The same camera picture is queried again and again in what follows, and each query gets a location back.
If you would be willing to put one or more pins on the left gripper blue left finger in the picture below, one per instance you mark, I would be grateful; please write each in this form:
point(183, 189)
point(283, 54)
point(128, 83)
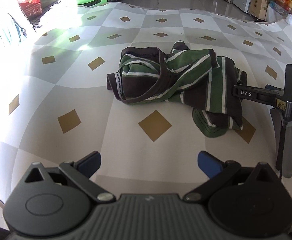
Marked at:
point(80, 172)

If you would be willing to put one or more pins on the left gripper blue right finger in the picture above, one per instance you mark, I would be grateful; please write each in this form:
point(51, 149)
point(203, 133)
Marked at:
point(218, 172)

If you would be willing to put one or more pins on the green brown striped shirt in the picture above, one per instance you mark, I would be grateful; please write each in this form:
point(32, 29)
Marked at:
point(197, 78)

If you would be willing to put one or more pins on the white round device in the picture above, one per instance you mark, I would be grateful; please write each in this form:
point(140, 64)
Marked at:
point(288, 19)

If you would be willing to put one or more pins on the brown cardboard box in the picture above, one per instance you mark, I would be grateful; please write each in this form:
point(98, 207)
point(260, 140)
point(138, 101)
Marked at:
point(258, 8)

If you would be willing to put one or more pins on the red christmas bag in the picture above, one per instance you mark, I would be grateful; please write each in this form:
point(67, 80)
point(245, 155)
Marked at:
point(28, 2)

